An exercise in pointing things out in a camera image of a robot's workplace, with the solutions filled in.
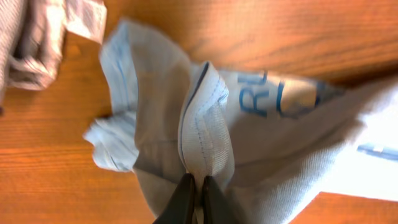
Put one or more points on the beige folded garment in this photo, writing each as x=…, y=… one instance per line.
x=32, y=34

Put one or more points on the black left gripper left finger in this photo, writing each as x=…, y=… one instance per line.
x=180, y=207

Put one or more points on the light blue t-shirt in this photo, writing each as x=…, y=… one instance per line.
x=272, y=143

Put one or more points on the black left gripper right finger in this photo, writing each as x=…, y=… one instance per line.
x=216, y=208

